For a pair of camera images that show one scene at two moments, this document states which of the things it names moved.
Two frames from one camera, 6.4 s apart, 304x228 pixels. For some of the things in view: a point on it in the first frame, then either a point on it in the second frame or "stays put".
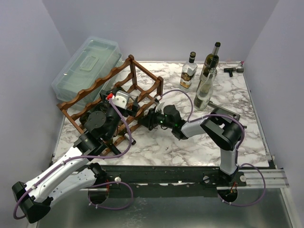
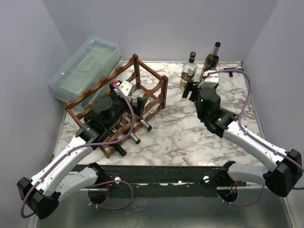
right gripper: [152, 118] → [194, 88]
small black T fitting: [231, 70] stays put
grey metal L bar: [219, 110] stays put
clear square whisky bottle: [188, 72] stays put
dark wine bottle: [124, 132] → [132, 137]
